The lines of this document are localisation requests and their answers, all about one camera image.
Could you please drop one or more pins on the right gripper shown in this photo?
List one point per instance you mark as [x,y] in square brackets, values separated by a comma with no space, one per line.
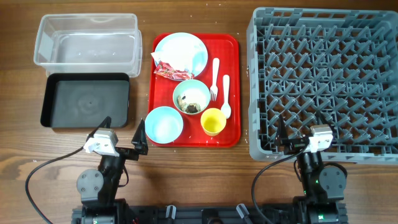
[282,139]

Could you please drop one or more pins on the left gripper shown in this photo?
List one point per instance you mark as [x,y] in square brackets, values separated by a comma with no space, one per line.
[138,140]

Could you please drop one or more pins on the light blue bowl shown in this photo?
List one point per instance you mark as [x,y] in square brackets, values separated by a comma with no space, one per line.
[163,125]

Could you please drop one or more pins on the red snack wrapper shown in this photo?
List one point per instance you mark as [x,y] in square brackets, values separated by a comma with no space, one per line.
[167,71]

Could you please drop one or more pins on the green bowl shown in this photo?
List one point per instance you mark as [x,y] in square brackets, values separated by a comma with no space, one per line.
[195,91]

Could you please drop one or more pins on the yellow plastic cup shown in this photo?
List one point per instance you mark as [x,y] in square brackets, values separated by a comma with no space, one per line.
[213,121]

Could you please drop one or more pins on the light blue plate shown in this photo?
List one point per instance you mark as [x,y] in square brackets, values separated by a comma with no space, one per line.
[190,42]

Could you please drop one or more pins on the white napkin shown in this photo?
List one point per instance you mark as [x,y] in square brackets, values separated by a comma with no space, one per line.
[178,59]

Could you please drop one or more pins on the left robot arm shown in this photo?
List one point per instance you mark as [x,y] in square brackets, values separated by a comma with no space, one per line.
[98,187]

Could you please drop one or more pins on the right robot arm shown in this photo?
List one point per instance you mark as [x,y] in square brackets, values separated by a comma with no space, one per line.
[323,183]

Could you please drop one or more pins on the grey dishwasher rack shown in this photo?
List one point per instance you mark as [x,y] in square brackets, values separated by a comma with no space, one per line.
[340,63]

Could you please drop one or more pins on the clear plastic waste bin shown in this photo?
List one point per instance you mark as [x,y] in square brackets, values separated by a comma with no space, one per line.
[89,43]

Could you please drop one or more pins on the black plastic tray bin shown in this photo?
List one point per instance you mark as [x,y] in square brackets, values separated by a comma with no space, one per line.
[84,100]

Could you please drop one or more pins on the food scraps and rice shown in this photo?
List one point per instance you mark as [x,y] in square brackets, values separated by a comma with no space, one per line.
[187,107]

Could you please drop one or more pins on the white plastic spoon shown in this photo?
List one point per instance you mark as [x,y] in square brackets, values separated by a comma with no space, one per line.
[225,108]

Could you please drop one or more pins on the red serving tray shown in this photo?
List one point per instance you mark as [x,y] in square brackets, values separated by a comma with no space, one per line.
[226,48]

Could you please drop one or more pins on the white plastic fork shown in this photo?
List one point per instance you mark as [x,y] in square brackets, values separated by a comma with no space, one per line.
[214,88]

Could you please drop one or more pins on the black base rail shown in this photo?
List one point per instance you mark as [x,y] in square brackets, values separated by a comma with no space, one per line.
[276,213]

